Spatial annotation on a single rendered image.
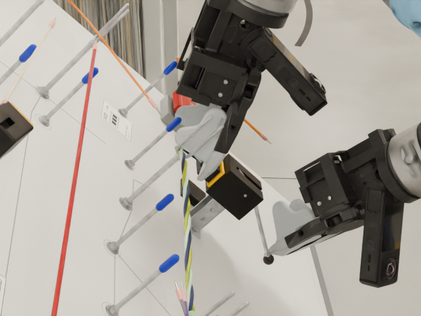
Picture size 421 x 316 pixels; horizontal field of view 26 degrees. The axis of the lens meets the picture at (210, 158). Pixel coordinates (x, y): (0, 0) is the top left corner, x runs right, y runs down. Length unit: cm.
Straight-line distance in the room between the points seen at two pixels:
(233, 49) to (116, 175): 19
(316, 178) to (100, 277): 30
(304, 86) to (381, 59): 309
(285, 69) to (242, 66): 5
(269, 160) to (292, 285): 206
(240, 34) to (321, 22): 344
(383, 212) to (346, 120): 254
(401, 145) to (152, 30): 78
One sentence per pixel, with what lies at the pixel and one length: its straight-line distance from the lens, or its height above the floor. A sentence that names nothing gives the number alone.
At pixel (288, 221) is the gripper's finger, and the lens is 108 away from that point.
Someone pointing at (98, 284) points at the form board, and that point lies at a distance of 85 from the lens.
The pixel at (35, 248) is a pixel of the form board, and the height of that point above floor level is 121.
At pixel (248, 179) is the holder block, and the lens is 107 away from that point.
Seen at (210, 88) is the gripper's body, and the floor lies 125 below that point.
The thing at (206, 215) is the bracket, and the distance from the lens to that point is 108.
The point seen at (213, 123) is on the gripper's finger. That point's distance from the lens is 99.
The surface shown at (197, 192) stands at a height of 106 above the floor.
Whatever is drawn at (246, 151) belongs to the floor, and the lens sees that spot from 331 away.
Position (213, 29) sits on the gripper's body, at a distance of 96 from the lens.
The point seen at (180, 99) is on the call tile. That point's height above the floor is 111.
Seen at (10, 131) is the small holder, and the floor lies 132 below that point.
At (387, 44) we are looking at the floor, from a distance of 422.
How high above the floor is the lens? 169
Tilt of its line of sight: 31 degrees down
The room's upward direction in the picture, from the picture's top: straight up
